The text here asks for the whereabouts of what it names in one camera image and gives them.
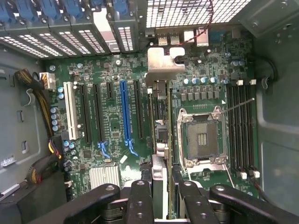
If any metal socket cover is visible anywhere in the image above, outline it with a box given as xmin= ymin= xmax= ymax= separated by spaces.
xmin=185 ymin=162 xmax=235 ymax=187

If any silver chipset heatsink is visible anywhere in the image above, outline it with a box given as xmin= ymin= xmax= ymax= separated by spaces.
xmin=89 ymin=166 xmax=121 ymax=189

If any black RAM slot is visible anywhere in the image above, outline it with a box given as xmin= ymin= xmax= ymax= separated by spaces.
xmin=226 ymin=83 xmax=242 ymax=180
xmin=240 ymin=80 xmax=254 ymax=179
xmin=246 ymin=79 xmax=260 ymax=178
xmin=170 ymin=88 xmax=177 ymax=165
xmin=233 ymin=80 xmax=248 ymax=180

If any CPU socket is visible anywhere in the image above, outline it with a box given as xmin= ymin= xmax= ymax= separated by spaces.
xmin=178 ymin=105 xmax=229 ymax=168

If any blue expansion slot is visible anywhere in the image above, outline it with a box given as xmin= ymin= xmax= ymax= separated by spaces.
xmin=119 ymin=80 xmax=138 ymax=157

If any long black expansion slot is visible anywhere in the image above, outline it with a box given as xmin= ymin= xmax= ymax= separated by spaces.
xmin=93 ymin=83 xmax=110 ymax=159

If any black open PC case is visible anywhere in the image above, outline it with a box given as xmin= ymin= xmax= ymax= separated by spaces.
xmin=0 ymin=0 xmax=299 ymax=224

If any thin metal locking lever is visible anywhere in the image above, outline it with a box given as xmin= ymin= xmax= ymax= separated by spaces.
xmin=221 ymin=98 xmax=256 ymax=115

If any white expansion slot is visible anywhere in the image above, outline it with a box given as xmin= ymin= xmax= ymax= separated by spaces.
xmin=63 ymin=81 xmax=79 ymax=140

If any short black expansion slot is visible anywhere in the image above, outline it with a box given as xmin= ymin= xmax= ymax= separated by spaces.
xmin=106 ymin=82 xmax=114 ymax=100

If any green motherboard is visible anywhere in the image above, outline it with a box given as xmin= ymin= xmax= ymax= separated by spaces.
xmin=45 ymin=28 xmax=260 ymax=199

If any white power connector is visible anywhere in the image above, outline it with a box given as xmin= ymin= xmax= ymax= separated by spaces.
xmin=39 ymin=72 xmax=56 ymax=91

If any black sleeved wire bundle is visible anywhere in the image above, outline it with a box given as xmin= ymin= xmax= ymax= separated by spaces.
xmin=25 ymin=137 xmax=63 ymax=185

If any black plastic duct box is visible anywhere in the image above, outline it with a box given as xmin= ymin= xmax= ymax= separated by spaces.
xmin=0 ymin=172 xmax=71 ymax=224

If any yellow black braided cable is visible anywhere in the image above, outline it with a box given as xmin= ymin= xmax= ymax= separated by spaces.
xmin=14 ymin=69 xmax=56 ymax=138

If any black clipped cable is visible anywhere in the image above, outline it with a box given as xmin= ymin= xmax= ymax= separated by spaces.
xmin=251 ymin=56 xmax=279 ymax=83

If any red black twisted wire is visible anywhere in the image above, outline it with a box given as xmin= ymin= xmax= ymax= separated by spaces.
xmin=178 ymin=0 xmax=215 ymax=45

